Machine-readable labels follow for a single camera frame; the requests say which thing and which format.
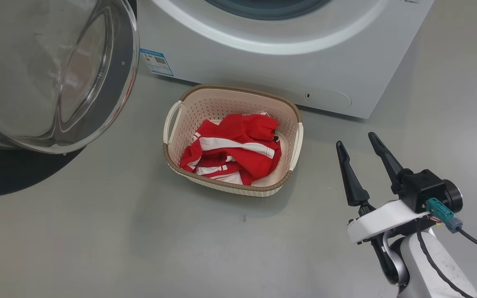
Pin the washing machine glass door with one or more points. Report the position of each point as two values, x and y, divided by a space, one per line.
35 62

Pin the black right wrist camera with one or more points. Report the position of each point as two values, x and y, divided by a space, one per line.
422 188

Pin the white front-load washing machine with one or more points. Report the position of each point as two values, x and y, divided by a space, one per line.
346 62

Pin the cream perforated laundry basket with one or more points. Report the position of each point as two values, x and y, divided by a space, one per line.
222 99

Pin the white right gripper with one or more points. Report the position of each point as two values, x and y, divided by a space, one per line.
379 221

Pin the teal right camera connector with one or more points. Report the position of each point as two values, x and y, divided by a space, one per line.
441 211

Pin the white filter access cover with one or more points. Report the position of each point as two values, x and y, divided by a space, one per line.
327 98

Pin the red garment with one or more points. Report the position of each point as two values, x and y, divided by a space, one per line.
251 126

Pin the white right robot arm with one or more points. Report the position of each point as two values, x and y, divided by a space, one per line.
416 281

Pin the blue energy label sticker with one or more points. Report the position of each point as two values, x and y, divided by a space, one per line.
155 62

